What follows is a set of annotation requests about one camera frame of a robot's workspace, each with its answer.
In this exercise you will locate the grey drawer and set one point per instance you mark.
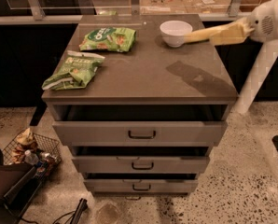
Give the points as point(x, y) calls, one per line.
point(141, 125)
point(135, 160)
point(141, 183)

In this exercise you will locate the white diagonal support pole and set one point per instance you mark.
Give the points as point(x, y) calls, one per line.
point(257, 75)

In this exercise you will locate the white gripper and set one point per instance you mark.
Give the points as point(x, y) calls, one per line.
point(262, 27)

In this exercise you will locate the green snack bag lower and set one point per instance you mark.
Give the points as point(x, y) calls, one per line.
point(76, 72)

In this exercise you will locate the cardboard box left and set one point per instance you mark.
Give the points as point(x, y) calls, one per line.
point(162, 7)

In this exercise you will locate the white ceramic bowl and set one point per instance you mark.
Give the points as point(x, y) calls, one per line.
point(173, 32)

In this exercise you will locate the top grey drawer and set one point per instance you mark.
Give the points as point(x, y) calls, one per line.
point(141, 125)

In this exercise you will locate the black wire basket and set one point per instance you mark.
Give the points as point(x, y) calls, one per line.
point(47, 152)

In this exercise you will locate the bottom grey drawer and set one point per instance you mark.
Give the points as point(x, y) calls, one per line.
point(141, 183)

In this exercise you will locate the green snack bag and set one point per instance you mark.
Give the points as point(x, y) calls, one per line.
point(118, 39)
point(76, 72)

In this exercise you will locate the green snack bag upper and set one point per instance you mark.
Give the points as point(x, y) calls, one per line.
point(118, 39)

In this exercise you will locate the middle grey drawer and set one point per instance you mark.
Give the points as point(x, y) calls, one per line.
point(135, 160)

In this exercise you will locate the grey drawer cabinet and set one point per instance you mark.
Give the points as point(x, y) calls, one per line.
point(151, 73)

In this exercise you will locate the crumpled snack wrapper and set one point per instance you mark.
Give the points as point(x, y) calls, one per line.
point(24, 141)

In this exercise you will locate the clear plastic bottle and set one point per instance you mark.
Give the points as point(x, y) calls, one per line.
point(31, 158)

